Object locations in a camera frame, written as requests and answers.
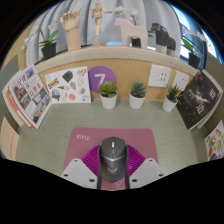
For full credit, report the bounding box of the white wall socket plate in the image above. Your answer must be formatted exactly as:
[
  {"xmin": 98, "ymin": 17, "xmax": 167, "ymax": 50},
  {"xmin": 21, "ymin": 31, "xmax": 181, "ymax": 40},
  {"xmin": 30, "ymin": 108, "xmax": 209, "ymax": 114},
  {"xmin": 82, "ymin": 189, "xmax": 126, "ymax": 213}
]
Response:
[
  {"xmin": 171, "ymin": 70, "xmax": 191, "ymax": 92},
  {"xmin": 147, "ymin": 63, "xmax": 172, "ymax": 88}
]

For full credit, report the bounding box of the wooden shelf ledge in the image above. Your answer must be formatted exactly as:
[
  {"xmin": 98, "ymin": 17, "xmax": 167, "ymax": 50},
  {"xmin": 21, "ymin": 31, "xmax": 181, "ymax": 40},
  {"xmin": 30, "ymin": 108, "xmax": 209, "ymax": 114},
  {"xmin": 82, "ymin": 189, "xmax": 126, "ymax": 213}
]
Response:
[{"xmin": 34, "ymin": 45, "xmax": 204, "ymax": 101}]

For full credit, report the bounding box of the dark grey computer mouse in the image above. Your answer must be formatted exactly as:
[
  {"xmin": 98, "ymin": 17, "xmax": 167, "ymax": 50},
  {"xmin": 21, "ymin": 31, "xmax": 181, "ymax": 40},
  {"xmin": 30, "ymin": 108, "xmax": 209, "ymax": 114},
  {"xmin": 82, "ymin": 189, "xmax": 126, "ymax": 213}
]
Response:
[{"xmin": 97, "ymin": 136, "xmax": 130, "ymax": 191}]

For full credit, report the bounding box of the white sticker sheet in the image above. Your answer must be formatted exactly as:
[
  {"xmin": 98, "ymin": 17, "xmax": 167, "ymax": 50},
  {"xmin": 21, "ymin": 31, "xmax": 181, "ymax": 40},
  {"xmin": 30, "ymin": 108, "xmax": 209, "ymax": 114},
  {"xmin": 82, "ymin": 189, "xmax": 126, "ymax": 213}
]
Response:
[{"xmin": 44, "ymin": 66, "xmax": 92, "ymax": 104}]

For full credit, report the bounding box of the pink horse figurine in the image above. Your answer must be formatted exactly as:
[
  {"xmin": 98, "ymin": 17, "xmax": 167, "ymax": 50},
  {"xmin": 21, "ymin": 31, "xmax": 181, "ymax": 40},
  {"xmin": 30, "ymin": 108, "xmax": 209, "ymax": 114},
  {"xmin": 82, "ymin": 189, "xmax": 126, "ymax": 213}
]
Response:
[{"xmin": 113, "ymin": 17, "xmax": 149, "ymax": 49}]

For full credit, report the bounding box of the purple round number sign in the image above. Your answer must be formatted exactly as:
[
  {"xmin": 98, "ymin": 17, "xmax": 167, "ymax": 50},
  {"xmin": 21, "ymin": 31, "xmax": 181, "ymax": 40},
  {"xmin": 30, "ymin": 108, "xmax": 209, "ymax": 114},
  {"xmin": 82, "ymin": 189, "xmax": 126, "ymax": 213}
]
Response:
[{"xmin": 87, "ymin": 65, "xmax": 118, "ymax": 94}]

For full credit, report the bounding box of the black horse figurine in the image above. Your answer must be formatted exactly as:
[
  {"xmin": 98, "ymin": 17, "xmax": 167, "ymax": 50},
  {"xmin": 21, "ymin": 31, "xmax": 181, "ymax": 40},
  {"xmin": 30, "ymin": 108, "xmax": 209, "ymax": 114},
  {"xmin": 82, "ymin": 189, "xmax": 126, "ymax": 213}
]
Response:
[{"xmin": 150, "ymin": 22, "xmax": 177, "ymax": 57}]

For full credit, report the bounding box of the wooden hand model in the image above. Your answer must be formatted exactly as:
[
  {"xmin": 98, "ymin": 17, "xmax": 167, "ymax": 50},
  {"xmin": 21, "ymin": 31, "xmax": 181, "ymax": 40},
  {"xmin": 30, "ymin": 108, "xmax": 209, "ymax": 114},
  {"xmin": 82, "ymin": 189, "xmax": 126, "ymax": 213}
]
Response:
[{"xmin": 59, "ymin": 8, "xmax": 83, "ymax": 52}]

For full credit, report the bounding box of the beige card with red print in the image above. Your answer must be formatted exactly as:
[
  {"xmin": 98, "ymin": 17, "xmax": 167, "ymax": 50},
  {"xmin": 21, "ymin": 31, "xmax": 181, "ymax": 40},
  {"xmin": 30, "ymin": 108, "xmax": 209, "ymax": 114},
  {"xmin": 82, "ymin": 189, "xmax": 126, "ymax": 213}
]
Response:
[{"xmin": 0, "ymin": 115, "xmax": 20, "ymax": 161}]

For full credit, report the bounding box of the black book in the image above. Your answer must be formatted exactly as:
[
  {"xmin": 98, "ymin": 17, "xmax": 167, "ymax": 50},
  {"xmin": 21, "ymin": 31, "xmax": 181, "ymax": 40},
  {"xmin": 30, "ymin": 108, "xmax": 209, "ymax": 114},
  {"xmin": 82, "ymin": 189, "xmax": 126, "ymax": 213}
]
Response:
[{"xmin": 175, "ymin": 70, "xmax": 223, "ymax": 131}]

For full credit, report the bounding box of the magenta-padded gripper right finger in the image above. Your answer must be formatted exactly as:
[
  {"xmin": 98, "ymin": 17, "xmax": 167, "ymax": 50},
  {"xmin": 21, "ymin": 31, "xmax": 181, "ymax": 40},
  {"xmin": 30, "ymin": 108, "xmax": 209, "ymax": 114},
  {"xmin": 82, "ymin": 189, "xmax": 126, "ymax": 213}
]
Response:
[{"xmin": 126, "ymin": 145, "xmax": 167, "ymax": 190}]

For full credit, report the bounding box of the pink mouse pad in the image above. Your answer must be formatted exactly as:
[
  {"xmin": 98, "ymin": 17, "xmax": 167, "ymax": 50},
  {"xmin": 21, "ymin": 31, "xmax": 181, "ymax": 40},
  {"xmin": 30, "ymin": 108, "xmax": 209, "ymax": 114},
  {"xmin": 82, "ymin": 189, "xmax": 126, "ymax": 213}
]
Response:
[{"xmin": 63, "ymin": 126, "xmax": 159, "ymax": 192}]

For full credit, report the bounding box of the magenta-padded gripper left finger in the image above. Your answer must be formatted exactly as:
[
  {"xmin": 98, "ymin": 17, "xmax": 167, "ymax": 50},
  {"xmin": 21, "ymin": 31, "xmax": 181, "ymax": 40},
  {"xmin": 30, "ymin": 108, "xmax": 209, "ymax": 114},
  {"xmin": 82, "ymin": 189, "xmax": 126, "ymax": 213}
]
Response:
[{"xmin": 60, "ymin": 144, "xmax": 101, "ymax": 190}]

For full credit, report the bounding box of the white orchid in black pot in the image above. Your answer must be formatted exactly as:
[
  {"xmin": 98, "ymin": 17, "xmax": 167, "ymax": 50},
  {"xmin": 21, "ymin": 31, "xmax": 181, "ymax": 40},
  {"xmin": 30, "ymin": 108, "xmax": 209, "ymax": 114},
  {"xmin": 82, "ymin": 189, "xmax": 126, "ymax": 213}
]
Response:
[
  {"xmin": 114, "ymin": 5, "xmax": 141, "ymax": 48},
  {"xmin": 181, "ymin": 28, "xmax": 209, "ymax": 70},
  {"xmin": 21, "ymin": 20, "xmax": 60, "ymax": 61}
]

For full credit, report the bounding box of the pale grey curtain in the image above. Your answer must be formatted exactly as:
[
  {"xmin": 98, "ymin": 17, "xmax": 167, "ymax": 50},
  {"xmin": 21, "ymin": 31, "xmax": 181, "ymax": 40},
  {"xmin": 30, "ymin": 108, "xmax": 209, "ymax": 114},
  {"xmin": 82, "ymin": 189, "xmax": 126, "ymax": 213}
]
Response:
[{"xmin": 24, "ymin": 0, "xmax": 188, "ymax": 54}]

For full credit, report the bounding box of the wooden artist mannequin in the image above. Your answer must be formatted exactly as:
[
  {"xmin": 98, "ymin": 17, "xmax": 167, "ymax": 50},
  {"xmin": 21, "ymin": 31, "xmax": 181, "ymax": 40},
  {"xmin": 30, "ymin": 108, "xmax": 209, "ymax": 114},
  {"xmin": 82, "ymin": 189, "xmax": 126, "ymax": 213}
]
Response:
[{"xmin": 90, "ymin": 1, "xmax": 114, "ymax": 47}]

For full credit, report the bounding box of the dark-framed window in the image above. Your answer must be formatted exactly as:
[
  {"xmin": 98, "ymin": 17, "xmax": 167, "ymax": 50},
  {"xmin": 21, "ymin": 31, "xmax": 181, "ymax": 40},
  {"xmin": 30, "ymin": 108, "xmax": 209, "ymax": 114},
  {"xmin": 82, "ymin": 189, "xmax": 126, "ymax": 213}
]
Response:
[{"xmin": 173, "ymin": 3, "xmax": 224, "ymax": 64}]

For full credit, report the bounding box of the red-edged picture magazine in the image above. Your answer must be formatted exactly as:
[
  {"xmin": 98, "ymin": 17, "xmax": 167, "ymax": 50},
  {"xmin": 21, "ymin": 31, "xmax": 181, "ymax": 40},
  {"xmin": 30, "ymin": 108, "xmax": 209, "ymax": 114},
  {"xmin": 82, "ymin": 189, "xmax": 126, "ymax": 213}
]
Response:
[{"xmin": 7, "ymin": 64, "xmax": 53, "ymax": 130}]

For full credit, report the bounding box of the small succulent in white pot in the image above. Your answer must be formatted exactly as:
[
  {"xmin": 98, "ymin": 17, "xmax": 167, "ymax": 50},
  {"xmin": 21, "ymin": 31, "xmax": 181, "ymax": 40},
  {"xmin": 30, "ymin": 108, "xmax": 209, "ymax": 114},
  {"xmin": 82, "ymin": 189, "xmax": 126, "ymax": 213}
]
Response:
[
  {"xmin": 162, "ymin": 83, "xmax": 181, "ymax": 113},
  {"xmin": 128, "ymin": 81, "xmax": 148, "ymax": 110},
  {"xmin": 99, "ymin": 81, "xmax": 119, "ymax": 110}
]

